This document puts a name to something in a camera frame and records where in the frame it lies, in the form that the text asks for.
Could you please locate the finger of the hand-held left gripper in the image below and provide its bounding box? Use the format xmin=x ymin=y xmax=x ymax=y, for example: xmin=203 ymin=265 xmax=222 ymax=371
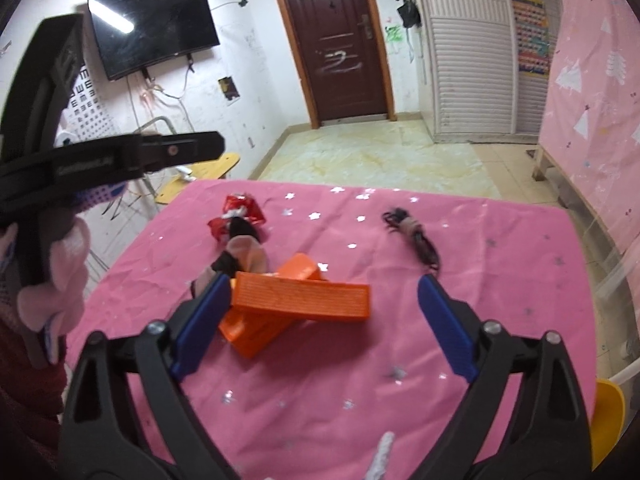
xmin=114 ymin=130 xmax=226 ymax=178

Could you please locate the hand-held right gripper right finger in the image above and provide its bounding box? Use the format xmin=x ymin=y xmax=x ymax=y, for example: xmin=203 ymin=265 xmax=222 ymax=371
xmin=416 ymin=274 xmax=593 ymax=480

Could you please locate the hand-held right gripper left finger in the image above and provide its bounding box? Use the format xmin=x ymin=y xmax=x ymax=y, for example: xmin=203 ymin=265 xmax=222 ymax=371
xmin=59 ymin=272 xmax=241 ymax=480

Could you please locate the orange cardboard box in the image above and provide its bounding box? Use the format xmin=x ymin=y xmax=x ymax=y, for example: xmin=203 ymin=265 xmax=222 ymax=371
xmin=218 ymin=253 xmax=328 ymax=359
xmin=232 ymin=271 xmax=372 ymax=323

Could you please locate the person's left forearm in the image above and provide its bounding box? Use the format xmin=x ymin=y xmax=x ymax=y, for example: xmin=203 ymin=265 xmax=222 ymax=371
xmin=0 ymin=305 xmax=68 ymax=480

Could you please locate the person's left hand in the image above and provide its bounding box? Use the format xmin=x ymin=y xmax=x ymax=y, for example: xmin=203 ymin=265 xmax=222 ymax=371
xmin=17 ymin=184 xmax=126 ymax=335

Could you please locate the white eye chart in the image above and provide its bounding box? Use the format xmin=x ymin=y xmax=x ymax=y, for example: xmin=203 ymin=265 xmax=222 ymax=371
xmin=62 ymin=62 xmax=115 ymax=141

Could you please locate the red foil wrapper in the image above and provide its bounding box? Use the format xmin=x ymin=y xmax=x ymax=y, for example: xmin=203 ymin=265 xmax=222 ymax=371
xmin=208 ymin=192 xmax=266 ymax=241

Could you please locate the pink starry tablecloth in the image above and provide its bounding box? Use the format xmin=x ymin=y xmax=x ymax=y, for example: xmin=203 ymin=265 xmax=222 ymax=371
xmin=65 ymin=179 xmax=601 ymax=480

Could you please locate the white blue strip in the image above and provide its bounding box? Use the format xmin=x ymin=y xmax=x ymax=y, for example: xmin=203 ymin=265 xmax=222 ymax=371
xmin=365 ymin=431 xmax=396 ymax=480

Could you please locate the dark brown door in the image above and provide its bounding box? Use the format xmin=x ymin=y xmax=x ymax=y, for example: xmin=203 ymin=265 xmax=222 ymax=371
xmin=265 ymin=0 xmax=398 ymax=130

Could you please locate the white louvred wardrobe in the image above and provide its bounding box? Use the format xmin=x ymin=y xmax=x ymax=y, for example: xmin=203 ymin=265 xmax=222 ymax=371
xmin=407 ymin=0 xmax=563 ymax=145

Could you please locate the pink printed bed curtain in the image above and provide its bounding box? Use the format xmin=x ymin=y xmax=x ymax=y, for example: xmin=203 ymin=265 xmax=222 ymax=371
xmin=537 ymin=0 xmax=640 ymax=256

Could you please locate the colourful grid poster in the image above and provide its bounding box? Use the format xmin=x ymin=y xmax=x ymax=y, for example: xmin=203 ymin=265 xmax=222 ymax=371
xmin=511 ymin=0 xmax=552 ymax=77

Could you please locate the white television cable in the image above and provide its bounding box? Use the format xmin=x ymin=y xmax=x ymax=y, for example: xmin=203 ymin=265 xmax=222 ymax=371
xmin=127 ymin=62 xmax=197 ymax=133

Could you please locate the open wall socket box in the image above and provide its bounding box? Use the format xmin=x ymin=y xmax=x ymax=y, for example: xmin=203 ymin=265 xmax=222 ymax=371
xmin=218 ymin=76 xmax=239 ymax=106

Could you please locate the black pink hair tie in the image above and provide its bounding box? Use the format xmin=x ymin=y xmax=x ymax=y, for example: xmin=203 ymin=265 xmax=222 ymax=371
xmin=381 ymin=206 xmax=443 ymax=275

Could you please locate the black wall television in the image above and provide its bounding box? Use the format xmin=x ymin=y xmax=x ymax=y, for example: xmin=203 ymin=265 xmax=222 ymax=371
xmin=86 ymin=0 xmax=222 ymax=82

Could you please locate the white metal rail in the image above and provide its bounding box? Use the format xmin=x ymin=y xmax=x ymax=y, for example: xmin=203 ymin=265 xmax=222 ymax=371
xmin=597 ymin=247 xmax=640 ymax=386

